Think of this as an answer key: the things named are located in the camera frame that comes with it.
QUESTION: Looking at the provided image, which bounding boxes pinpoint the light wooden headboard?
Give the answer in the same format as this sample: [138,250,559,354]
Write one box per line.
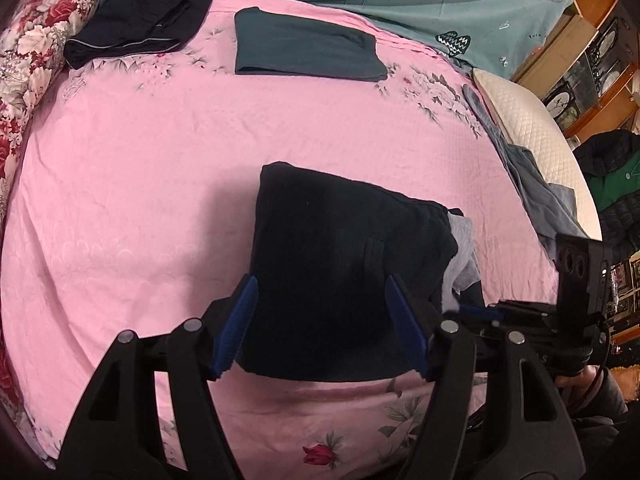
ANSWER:
[511,11,598,92]

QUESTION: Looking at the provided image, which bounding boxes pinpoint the red floral quilt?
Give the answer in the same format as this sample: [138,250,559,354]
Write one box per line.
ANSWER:
[0,0,104,211]

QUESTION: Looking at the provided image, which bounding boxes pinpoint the person's right forearm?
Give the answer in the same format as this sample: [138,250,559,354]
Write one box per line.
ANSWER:
[575,367,635,443]

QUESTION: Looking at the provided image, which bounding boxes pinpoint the navy folded pants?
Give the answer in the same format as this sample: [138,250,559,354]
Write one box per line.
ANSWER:
[63,0,214,70]

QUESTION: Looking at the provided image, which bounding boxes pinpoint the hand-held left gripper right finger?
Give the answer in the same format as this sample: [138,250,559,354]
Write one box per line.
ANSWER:
[385,275,586,480]

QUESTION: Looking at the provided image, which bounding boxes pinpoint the cream quilted pillow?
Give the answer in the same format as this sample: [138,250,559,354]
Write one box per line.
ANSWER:
[472,67,604,242]

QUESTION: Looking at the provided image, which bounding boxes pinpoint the grey crumpled pants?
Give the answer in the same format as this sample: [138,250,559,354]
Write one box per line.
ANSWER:
[462,84,590,261]

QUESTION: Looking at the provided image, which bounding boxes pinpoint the green and black jacket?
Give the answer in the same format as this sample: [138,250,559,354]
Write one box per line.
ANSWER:
[572,130,640,267]

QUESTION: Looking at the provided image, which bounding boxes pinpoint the person's right hand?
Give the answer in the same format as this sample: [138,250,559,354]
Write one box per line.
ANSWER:
[554,367,600,402]

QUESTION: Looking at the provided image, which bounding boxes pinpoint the wooden glass display cabinet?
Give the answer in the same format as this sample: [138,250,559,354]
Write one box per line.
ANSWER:
[540,0,640,147]

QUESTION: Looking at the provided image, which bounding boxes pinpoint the dark green folded pants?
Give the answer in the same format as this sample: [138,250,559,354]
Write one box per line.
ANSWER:
[234,6,389,82]

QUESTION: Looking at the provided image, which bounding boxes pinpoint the pink floral bed sheet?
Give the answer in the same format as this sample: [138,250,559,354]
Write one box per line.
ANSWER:
[0,0,596,480]

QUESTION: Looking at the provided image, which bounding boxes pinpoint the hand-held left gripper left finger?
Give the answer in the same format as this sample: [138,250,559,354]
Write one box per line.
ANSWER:
[59,274,259,480]

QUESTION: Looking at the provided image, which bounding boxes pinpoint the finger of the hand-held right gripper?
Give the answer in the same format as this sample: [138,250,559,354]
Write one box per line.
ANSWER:
[457,302,506,326]

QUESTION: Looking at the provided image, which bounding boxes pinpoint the black pants with bear print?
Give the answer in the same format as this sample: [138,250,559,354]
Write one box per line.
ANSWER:
[235,161,483,383]

